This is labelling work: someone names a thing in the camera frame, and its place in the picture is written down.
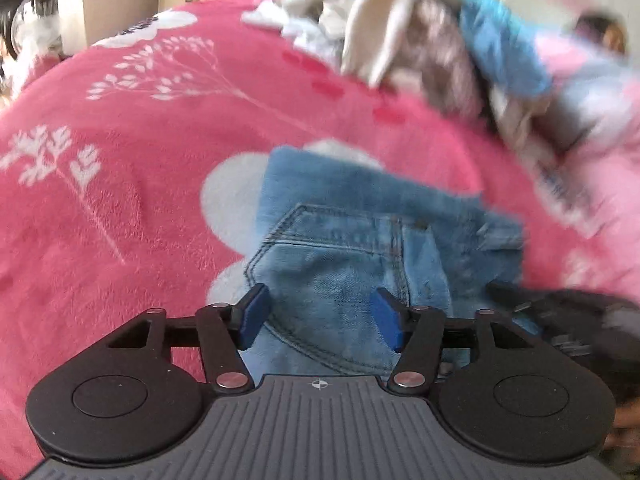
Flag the blue denim jeans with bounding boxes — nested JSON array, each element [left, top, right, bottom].
[[244, 148, 524, 378]]

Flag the pile of mixed clothes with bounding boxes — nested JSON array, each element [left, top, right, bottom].
[[242, 0, 639, 156]]

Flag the pink floral fleece blanket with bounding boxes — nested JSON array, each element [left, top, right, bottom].
[[1, 0, 639, 479]]

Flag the black wheelchair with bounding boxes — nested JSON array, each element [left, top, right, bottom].
[[1, 0, 62, 102]]

